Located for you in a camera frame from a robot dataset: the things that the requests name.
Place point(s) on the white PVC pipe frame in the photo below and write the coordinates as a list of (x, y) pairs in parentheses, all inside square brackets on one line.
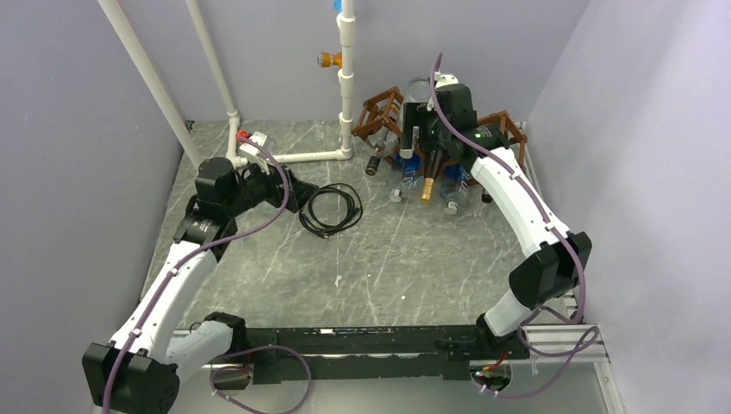
[(346, 23)]

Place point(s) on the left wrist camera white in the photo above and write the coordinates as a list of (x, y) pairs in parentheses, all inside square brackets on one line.
[(250, 152)]

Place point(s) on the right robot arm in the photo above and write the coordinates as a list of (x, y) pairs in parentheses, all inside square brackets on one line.
[(554, 256)]

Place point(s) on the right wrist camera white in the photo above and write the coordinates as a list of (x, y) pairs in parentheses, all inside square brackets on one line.
[(444, 79)]

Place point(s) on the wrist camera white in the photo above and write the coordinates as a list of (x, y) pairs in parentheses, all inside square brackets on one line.
[(444, 79), (250, 152)]

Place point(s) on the orange valve fitting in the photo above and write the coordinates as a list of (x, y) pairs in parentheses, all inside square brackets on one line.
[(327, 60)]

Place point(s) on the brown wooden wine rack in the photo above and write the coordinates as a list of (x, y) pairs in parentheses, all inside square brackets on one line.
[(381, 115)]

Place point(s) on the aluminium rail frame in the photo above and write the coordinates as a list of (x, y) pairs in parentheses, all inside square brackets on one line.
[(545, 344)]

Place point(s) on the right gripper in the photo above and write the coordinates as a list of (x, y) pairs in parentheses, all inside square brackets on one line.
[(418, 115)]

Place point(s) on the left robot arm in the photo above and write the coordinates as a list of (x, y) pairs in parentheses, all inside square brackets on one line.
[(140, 368)]

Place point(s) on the clear glass bottle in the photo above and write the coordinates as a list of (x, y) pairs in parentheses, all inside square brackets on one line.
[(419, 90), (267, 143)]

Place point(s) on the dark bottle black cap left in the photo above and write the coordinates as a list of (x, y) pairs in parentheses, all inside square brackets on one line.
[(377, 147)]

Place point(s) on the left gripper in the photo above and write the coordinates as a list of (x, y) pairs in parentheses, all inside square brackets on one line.
[(272, 178)]

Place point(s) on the blue label clear bottle left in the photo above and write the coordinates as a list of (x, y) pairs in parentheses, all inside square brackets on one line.
[(404, 174)]

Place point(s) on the brown gold-capped wine bottle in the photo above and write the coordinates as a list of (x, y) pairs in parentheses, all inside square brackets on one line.
[(432, 166)]

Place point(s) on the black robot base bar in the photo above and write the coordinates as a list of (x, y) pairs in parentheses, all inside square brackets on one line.
[(450, 352)]

